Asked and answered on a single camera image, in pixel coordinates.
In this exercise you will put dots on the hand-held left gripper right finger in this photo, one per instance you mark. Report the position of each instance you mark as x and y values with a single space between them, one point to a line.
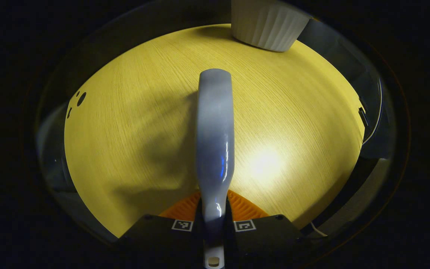
271 235

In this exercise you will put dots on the small grey broom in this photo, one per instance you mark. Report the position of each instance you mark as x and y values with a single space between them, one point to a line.
215 134

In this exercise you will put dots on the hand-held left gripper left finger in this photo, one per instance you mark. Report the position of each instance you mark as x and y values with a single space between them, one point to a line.
155 237

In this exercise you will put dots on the yellow wooden desktop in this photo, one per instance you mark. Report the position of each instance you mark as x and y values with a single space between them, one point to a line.
133 130

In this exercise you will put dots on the white ribbed garbage bin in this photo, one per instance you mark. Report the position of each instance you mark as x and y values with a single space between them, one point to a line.
267 26

